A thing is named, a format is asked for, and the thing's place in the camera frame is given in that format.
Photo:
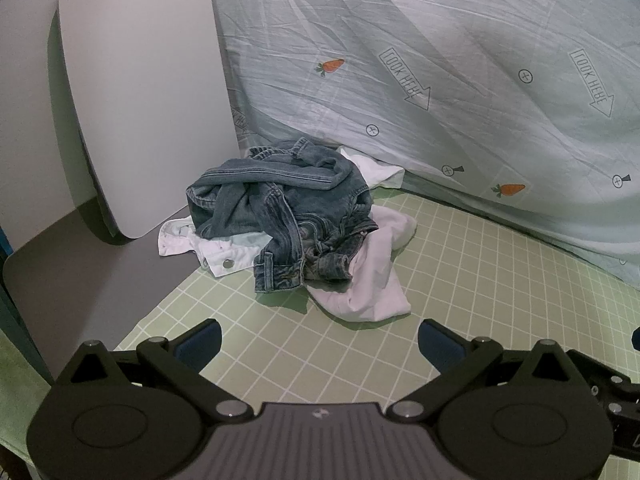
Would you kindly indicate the carrot print bed sheet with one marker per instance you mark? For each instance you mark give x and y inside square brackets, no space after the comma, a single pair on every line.
[450,35]

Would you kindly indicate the grey rounded board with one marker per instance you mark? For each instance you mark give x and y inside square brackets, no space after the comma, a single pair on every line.
[75,285]

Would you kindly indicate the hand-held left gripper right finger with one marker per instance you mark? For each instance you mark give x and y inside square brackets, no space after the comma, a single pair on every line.
[435,342]

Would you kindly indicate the green checked mat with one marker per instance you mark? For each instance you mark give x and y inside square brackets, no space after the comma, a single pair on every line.
[500,270]

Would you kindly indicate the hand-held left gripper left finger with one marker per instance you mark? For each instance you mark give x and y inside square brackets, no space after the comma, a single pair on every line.
[202,345]

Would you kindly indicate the blue denim jeans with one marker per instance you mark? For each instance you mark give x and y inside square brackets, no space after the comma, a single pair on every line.
[250,200]

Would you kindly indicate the white garment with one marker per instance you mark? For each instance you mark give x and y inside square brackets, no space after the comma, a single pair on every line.
[375,270]
[375,167]

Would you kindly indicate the white shirt with snap button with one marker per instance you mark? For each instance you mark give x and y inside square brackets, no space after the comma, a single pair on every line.
[220,255]

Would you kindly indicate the white rounded board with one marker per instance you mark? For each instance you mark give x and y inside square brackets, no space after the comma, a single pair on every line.
[145,100]

